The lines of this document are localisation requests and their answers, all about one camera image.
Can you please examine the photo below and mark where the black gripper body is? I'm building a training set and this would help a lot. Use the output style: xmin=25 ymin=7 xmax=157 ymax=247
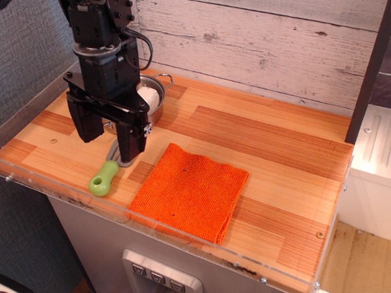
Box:
xmin=65 ymin=37 xmax=149 ymax=123

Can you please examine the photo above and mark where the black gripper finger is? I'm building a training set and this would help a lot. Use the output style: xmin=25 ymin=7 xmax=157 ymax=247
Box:
xmin=116 ymin=114 xmax=152 ymax=163
xmin=67 ymin=94 xmax=104 ymax=143

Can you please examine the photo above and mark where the orange knitted cloth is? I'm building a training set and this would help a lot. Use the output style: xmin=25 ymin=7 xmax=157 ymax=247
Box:
xmin=128 ymin=143 xmax=250 ymax=245

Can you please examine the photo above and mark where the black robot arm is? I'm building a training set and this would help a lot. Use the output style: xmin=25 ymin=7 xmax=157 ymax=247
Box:
xmin=58 ymin=0 xmax=151 ymax=163

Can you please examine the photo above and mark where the white toy food block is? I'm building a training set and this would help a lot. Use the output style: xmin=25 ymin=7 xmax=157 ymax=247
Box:
xmin=137 ymin=86 xmax=160 ymax=115

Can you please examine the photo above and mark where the clear acrylic table guard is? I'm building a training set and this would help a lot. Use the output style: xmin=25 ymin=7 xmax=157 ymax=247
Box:
xmin=0 ymin=75 xmax=353 ymax=293

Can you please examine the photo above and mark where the grey toy kitchen cabinet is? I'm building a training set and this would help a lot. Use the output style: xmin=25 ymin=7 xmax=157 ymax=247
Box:
xmin=49 ymin=197 xmax=284 ymax=293

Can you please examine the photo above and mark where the silver dispenser button panel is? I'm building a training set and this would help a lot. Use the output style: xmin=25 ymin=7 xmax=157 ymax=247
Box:
xmin=122 ymin=249 xmax=203 ymax=293

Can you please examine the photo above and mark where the white toy sink unit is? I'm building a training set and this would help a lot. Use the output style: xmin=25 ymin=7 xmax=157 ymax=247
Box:
xmin=338 ymin=105 xmax=391 ymax=240

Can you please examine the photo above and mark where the metal pot with handles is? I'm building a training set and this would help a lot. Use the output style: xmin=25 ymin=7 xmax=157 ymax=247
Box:
xmin=100 ymin=72 xmax=176 ymax=135

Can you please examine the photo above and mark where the green handled grey spatula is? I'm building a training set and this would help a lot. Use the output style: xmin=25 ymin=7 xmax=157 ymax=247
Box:
xmin=88 ymin=139 xmax=132 ymax=197

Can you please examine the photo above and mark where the dark right frame post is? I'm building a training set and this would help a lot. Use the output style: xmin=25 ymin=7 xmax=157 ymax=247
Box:
xmin=344 ymin=0 xmax=391 ymax=144

